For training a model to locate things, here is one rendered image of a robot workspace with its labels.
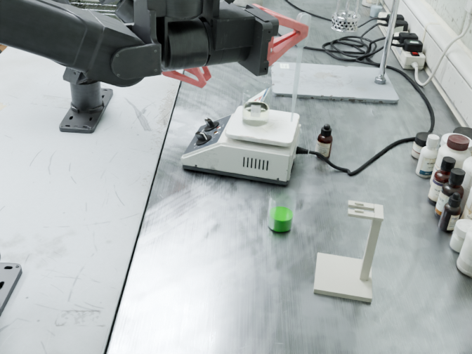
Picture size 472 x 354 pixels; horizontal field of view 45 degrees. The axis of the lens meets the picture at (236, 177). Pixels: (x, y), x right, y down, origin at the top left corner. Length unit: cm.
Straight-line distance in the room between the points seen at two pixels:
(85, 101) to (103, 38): 62
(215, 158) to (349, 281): 34
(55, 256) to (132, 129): 40
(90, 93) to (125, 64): 60
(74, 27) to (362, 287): 51
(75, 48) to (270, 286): 42
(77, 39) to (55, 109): 69
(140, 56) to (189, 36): 7
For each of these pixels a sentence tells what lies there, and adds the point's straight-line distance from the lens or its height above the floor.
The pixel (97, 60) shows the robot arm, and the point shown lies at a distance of 62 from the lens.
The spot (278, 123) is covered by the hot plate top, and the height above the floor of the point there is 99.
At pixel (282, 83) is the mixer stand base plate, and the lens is 139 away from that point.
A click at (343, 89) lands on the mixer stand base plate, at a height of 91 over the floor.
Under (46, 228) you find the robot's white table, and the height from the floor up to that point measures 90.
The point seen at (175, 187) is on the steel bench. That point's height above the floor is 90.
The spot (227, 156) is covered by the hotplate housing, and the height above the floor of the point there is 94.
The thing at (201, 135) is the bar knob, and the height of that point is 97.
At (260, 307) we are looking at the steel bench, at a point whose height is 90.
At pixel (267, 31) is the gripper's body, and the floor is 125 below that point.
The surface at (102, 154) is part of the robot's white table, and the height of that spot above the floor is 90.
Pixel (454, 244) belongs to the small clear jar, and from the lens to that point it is 94.
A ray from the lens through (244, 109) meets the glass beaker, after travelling 100.
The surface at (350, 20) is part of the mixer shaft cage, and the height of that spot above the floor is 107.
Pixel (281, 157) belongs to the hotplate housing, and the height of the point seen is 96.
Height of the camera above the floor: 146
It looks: 33 degrees down
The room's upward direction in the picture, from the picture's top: 3 degrees clockwise
